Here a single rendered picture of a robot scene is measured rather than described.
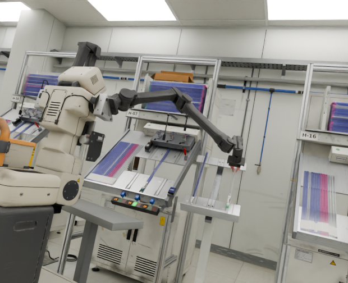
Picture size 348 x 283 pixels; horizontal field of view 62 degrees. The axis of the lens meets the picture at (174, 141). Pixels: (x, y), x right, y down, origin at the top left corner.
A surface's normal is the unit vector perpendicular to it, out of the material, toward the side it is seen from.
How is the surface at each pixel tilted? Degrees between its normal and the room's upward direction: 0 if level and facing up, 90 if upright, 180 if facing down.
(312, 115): 90
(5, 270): 90
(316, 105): 90
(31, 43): 90
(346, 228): 44
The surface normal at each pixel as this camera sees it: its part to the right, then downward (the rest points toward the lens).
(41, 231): 0.88, 0.13
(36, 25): -0.33, -0.15
